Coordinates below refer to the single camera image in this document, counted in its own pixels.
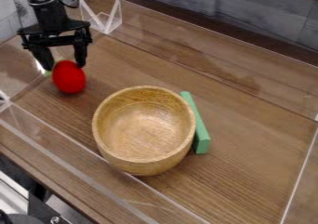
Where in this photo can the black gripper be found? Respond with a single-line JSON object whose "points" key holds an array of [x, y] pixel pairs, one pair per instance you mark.
{"points": [[37, 40]]}

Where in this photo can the red felt strawberry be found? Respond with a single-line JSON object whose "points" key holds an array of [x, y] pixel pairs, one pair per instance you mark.
{"points": [[68, 76]]}

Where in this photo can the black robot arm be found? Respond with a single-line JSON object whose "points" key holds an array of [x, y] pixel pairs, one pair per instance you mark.
{"points": [[50, 15]]}

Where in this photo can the wooden bowl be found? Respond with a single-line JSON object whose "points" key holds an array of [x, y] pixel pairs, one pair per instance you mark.
{"points": [[143, 127]]}

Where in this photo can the green rectangular block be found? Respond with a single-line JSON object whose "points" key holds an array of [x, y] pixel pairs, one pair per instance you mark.
{"points": [[201, 139]]}

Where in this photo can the black metal bracket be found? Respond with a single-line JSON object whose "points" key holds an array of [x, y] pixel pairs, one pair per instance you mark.
{"points": [[38, 210]]}

